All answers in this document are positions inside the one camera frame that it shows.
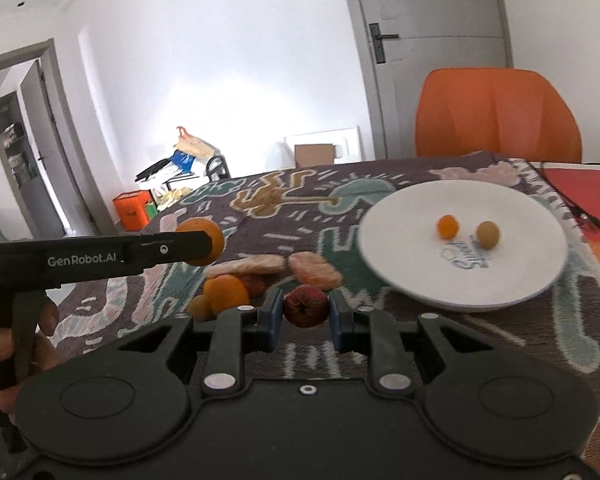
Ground cardboard box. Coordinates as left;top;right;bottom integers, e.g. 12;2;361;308
294;143;336;168

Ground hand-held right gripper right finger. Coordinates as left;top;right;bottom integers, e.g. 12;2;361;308
329;290;496;396

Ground small yellow-green fruit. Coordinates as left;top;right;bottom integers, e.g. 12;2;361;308
475;220;501;250

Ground blue and white bag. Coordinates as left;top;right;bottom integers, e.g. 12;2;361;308
170;150;196;173

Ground printed figure blanket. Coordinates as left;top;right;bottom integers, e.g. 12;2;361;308
45;152;600;466

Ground wrinkled red apple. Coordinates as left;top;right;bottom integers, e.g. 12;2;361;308
283;285;329;328

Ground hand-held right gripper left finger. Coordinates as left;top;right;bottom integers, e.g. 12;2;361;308
112;287;285;396

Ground pinkish peeled pomelo segment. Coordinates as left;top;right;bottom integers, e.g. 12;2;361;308
287;252;343;291

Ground orange chair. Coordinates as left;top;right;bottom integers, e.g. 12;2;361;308
414;67;583;164

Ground black cable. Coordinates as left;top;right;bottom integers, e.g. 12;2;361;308
527;160;600;231

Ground small orange kumquat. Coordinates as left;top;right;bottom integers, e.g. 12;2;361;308
436;214;461;241

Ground yellow slippers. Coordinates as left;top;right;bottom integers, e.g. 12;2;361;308
159;187;193;211

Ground storage shelf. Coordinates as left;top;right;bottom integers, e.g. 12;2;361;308
0;92;38;186

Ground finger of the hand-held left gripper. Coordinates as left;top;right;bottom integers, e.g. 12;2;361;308
122;230;217;267

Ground black door handle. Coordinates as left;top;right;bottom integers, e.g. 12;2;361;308
369;22;400;65

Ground white bowl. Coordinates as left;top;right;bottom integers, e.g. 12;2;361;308
357;179;569;313

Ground small dark red fruit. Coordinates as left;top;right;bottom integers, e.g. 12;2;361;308
242;275;268;298

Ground pale peeled pomelo segment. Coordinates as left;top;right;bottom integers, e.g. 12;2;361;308
203;255;288;279

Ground open grey door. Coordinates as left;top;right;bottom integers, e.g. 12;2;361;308
20;60;81;238

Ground black trolley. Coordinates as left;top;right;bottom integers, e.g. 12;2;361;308
205;155;231;181

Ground orange box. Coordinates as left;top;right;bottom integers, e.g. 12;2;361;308
112;191;153;232

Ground large orange tangerine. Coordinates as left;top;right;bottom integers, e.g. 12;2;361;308
175;217;225;266

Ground person's left hand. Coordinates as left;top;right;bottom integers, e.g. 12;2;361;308
0;297;62;413

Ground small yellow fruit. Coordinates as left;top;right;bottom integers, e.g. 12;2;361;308
186;295;215;322

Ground red table mat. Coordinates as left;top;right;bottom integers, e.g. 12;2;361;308
542;165;600;261

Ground black folded item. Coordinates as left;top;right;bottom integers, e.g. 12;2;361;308
135;157;181;183

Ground beige bag with orange handle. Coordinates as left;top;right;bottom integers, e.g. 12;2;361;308
172;126;216;158

